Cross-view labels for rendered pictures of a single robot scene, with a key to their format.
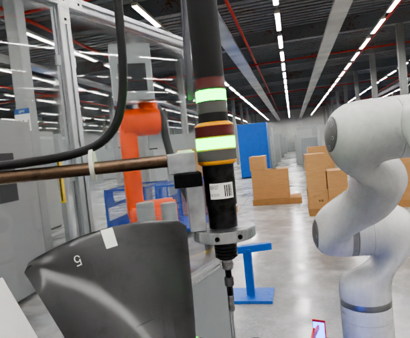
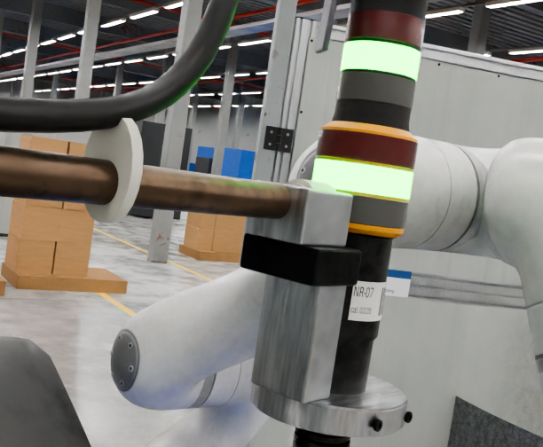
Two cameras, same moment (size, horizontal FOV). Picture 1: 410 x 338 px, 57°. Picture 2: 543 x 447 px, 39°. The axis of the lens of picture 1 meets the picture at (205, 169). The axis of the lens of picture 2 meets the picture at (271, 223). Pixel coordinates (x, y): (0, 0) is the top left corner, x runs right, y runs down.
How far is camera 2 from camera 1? 0.32 m
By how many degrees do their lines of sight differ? 45
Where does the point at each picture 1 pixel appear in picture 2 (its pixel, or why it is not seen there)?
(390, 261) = (251, 419)
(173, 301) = not seen: outside the picture
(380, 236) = (247, 372)
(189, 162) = (341, 220)
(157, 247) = (15, 421)
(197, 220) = (320, 373)
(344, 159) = not seen: hidden behind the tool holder
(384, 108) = (426, 158)
